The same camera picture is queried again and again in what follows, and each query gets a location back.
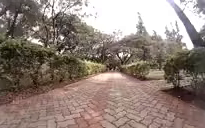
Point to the red brick path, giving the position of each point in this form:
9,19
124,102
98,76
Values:
106,100

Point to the green hedge with thin stems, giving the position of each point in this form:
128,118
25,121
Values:
138,69

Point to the row of trees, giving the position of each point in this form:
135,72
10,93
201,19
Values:
73,36

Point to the grass lawn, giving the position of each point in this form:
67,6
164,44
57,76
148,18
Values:
155,74

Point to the long green hedge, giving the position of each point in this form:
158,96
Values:
33,66

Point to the bare soil strip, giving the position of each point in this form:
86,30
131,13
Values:
20,95
186,95

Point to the leaning tree trunk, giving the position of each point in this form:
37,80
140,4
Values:
190,28

